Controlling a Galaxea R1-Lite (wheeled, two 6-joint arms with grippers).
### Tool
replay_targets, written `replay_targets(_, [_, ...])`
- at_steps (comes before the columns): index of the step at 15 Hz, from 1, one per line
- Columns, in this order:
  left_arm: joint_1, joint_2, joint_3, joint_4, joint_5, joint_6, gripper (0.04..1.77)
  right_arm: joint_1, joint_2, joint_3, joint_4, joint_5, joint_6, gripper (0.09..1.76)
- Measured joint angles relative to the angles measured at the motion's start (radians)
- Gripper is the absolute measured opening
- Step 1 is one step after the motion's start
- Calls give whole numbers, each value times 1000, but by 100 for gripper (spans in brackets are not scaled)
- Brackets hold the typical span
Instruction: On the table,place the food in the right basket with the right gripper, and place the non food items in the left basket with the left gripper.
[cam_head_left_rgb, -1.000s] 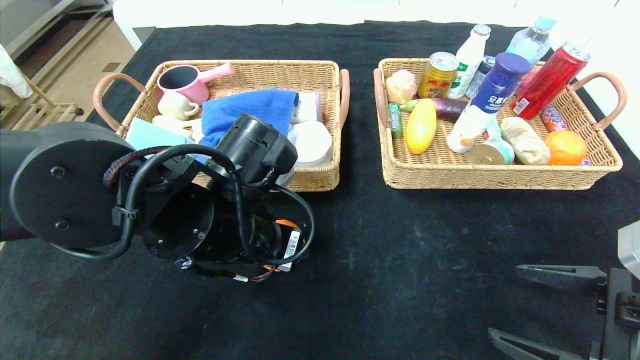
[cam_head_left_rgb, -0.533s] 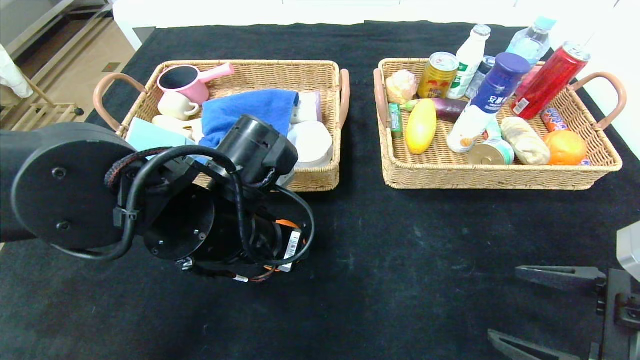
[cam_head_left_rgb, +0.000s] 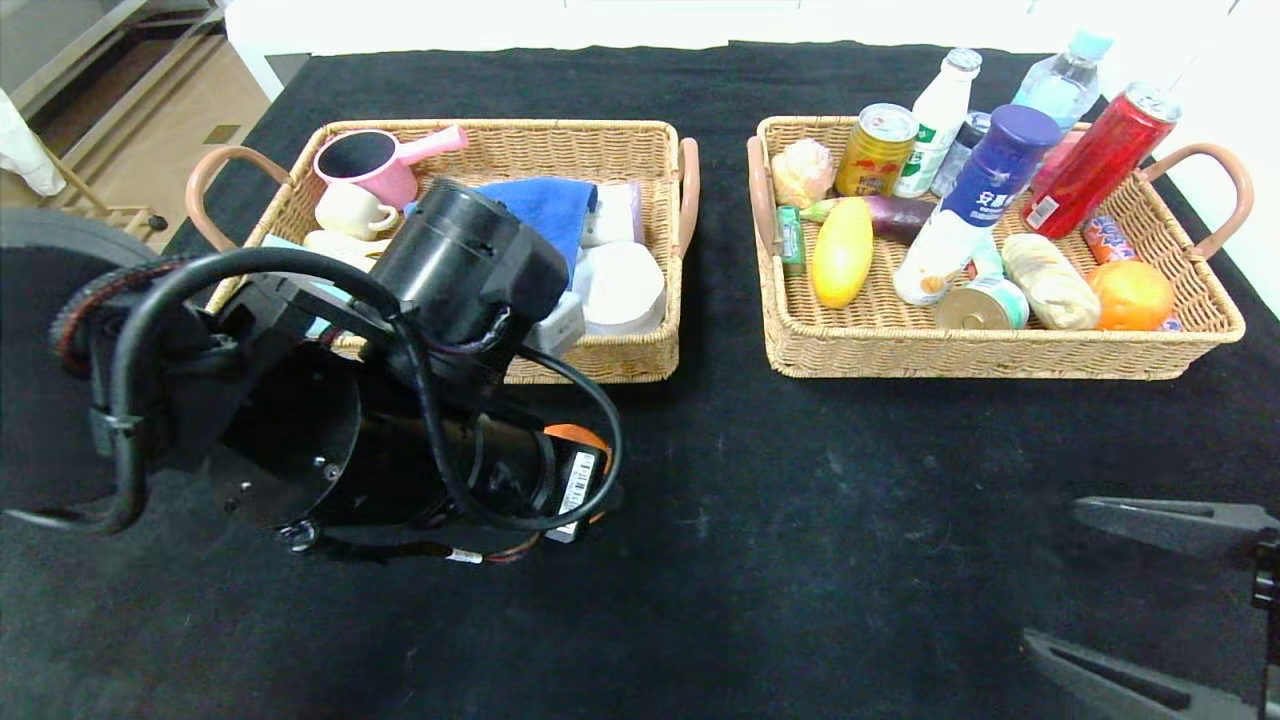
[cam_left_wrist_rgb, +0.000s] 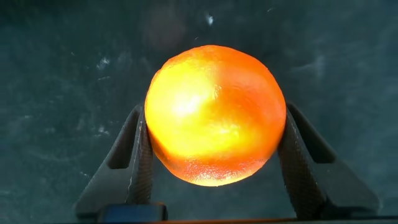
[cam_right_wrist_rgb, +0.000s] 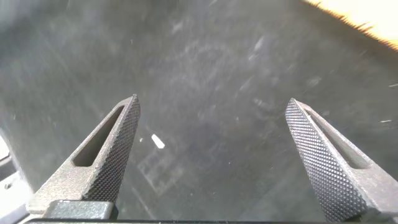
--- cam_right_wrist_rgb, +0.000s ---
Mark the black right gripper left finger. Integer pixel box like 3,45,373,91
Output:
26,94,142,216

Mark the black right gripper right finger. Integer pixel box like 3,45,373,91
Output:
284,98,398,223

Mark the black table cloth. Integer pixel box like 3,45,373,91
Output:
0,0,398,222

